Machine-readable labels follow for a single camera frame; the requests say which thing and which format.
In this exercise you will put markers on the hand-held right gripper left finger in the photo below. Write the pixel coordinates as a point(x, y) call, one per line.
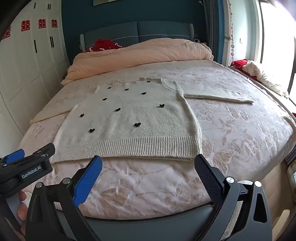
point(89, 183)

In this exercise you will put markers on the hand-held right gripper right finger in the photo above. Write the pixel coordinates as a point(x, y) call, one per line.
point(208, 182)

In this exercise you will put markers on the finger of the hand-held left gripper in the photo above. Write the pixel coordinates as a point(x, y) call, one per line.
point(15, 155)
point(42, 150)

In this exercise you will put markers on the cream sweater with black hearts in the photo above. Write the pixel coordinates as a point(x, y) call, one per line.
point(138, 120)

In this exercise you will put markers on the person's left hand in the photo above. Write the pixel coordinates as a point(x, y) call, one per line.
point(22, 212)

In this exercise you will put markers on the butterfly pattern bedspread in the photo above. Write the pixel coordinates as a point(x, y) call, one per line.
point(231, 139)

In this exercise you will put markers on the white wardrobe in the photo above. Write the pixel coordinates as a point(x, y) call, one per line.
point(30, 69)

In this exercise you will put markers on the grey headboard side cushion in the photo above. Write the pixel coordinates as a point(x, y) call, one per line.
point(81, 41)
point(191, 31)

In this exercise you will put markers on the crumpled white cloth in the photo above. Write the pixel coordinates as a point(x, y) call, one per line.
point(266, 76)

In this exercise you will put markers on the red pillow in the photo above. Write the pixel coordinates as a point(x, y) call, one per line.
point(103, 45)

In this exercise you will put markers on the red paper wardrobe decoration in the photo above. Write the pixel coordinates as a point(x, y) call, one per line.
point(42, 23)
point(54, 23)
point(25, 26)
point(6, 33)

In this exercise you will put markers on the peach duvet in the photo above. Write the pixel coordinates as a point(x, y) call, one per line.
point(143, 54)

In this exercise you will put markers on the blue upholstered headboard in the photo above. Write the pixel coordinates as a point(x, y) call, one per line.
point(138, 31)

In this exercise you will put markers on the grey curtain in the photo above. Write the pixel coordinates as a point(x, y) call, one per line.
point(212, 25)

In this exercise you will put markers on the window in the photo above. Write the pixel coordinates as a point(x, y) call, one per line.
point(277, 34)

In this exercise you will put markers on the framed wall picture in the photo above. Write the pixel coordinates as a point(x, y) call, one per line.
point(104, 2)

